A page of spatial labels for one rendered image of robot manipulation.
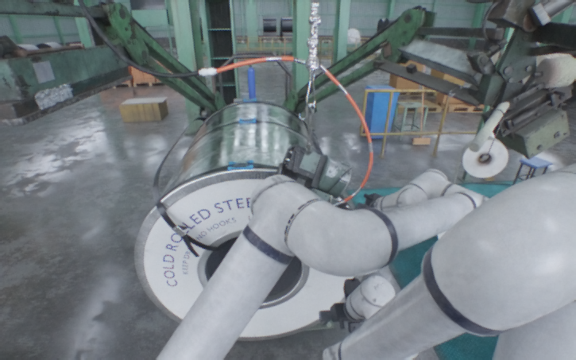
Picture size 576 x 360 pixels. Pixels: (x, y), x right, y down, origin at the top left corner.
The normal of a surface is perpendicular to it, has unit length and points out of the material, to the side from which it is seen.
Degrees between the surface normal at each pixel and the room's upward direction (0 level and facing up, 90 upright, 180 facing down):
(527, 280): 74
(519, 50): 90
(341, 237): 44
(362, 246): 53
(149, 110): 90
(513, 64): 90
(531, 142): 90
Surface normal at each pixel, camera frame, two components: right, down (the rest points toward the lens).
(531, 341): -0.92, 0.18
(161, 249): 0.09, 0.47
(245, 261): -0.26, -0.19
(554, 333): -0.79, 0.25
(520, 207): -0.57, -0.69
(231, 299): -0.04, -0.04
